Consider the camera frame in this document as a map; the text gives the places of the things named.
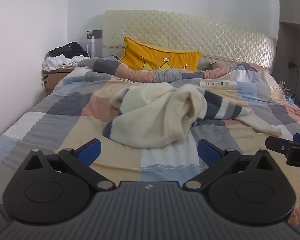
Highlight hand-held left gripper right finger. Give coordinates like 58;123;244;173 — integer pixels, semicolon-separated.
184;139;277;190

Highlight grey wall socket panel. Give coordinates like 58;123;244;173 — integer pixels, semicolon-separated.
87;29;103;40

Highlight yellow crown pillow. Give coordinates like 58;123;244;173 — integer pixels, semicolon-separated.
119;36;202;72

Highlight white bottle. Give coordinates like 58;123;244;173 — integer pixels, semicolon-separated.
89;36;96;58

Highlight white charger cable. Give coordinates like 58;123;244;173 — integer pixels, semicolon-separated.
86;31;93;55

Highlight black charger cable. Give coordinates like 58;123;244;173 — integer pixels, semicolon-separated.
294;65;300;105

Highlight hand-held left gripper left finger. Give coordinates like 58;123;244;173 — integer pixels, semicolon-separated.
24;139;115;191

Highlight white crumpled clothes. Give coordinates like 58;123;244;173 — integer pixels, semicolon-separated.
42;54;90;72

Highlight cream quilted headboard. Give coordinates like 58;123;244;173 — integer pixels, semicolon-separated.
101;10;277;74

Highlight patchwork quilt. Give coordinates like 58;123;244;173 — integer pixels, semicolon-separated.
0;61;300;230

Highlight wooden nightstand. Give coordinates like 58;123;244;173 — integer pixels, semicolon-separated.
42;67;74;95

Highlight cream striped sweater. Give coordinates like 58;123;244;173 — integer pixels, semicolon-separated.
102;82;294;148

